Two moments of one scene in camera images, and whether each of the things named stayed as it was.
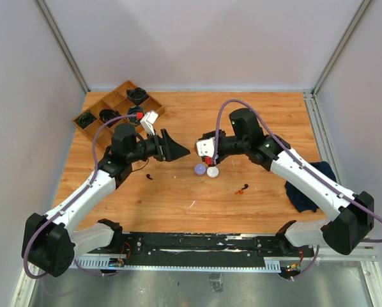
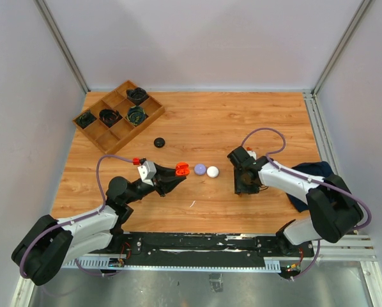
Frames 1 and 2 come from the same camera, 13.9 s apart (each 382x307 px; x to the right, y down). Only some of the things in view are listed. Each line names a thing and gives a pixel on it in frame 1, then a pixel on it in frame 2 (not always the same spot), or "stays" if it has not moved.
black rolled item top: (137, 95) stays
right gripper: (213, 134) to (240, 188)
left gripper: (173, 150) to (162, 183)
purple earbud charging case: (200, 169) stays
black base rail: (198, 249) stays
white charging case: (213, 172) stays
